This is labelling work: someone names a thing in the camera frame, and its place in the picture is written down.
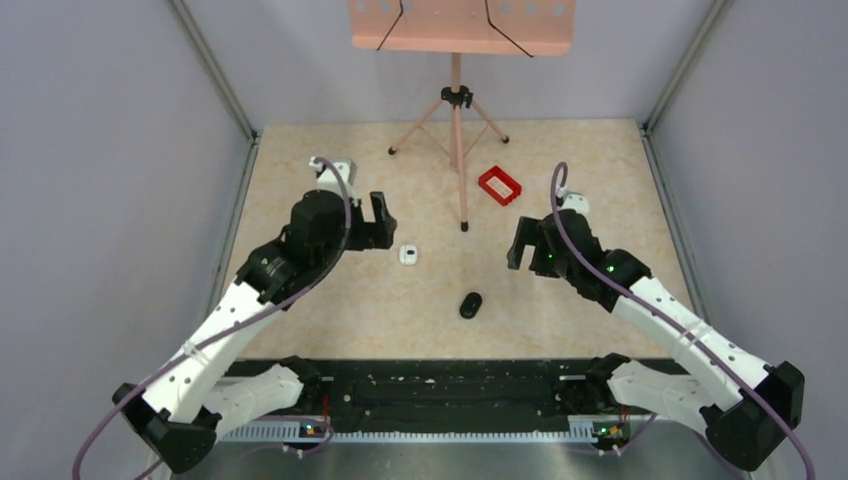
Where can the pink music stand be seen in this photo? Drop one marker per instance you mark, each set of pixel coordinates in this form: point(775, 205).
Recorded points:
point(457, 28)

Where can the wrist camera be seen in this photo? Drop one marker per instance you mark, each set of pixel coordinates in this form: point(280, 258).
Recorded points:
point(335, 175)
point(573, 201)

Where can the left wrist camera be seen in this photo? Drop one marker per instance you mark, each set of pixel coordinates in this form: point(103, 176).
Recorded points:
point(335, 175)

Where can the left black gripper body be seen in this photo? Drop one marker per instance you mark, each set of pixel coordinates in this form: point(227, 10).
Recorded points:
point(363, 234)

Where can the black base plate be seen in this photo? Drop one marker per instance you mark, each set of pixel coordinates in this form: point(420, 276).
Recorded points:
point(453, 396)

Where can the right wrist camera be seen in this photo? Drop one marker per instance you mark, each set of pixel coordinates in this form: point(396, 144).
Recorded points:
point(573, 201)

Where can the black oval case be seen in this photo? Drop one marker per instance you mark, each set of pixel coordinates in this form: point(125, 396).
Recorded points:
point(470, 305)

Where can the red plastic tray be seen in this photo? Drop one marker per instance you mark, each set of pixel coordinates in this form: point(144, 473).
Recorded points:
point(499, 185)

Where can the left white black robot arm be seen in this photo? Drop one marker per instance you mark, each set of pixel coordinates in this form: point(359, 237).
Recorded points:
point(181, 412)

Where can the white earbud charging case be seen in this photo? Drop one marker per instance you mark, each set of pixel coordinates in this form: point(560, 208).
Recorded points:
point(408, 255)

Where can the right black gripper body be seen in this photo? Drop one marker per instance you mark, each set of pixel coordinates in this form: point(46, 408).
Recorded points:
point(544, 261)

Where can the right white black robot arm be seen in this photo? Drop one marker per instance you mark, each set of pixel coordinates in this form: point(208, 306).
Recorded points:
point(741, 405)

